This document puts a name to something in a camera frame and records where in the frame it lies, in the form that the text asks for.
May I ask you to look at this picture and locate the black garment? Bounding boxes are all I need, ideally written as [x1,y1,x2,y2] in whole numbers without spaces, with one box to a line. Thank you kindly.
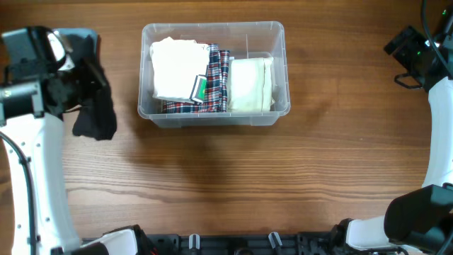
[45,33,118,142]

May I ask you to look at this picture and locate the white t-shirt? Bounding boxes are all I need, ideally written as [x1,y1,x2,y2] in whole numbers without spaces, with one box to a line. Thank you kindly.
[150,37,211,104]

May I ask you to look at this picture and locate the plaid flannel cloth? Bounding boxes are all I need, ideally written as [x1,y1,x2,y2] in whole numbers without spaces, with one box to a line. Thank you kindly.
[162,44,230,113]

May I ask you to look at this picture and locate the cream cloth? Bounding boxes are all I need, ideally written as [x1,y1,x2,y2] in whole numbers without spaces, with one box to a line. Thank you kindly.
[226,57,274,113]

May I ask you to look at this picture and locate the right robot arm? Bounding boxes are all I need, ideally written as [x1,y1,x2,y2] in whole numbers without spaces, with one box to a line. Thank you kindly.
[320,1,452,254]

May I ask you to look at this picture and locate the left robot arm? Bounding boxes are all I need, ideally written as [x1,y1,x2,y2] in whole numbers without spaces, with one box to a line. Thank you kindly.
[1,26,139,254]

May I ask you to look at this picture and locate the clear plastic storage container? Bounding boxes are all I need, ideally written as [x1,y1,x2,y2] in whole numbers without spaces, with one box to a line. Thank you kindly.
[137,21,291,128]

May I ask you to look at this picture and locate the folded blue denim jeans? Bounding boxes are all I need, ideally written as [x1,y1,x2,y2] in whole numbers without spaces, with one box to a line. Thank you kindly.
[53,28,99,53]

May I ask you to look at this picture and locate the right black camera cable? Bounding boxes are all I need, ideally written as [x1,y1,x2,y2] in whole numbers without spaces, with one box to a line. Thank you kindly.
[420,0,453,79]

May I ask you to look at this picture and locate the black camera cable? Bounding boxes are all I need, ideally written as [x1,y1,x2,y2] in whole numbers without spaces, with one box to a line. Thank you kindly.
[0,130,39,255]
[420,0,453,79]

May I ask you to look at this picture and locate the left black camera cable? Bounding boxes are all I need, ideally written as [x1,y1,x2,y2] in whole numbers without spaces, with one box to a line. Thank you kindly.
[0,130,39,255]

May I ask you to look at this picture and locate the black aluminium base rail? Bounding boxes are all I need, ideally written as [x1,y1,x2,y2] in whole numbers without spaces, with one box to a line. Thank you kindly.
[147,232,353,255]

